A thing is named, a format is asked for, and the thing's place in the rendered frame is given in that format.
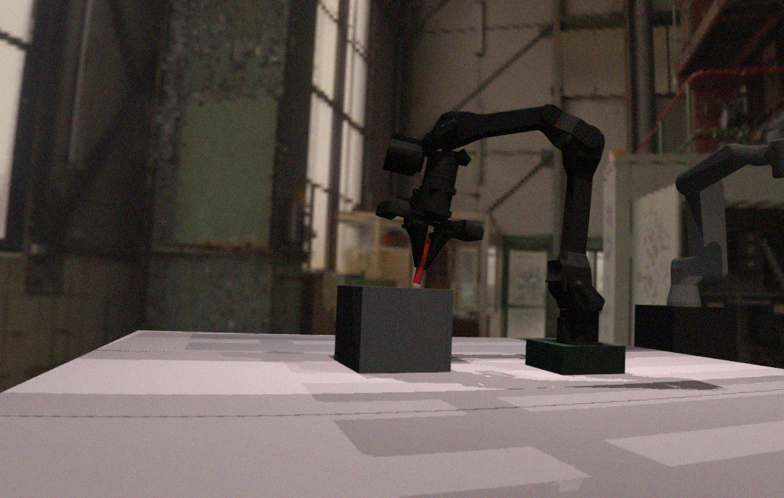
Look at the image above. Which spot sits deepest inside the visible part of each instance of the dark red peg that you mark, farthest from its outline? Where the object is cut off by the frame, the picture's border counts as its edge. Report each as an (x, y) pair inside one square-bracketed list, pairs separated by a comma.
[(419, 271)]

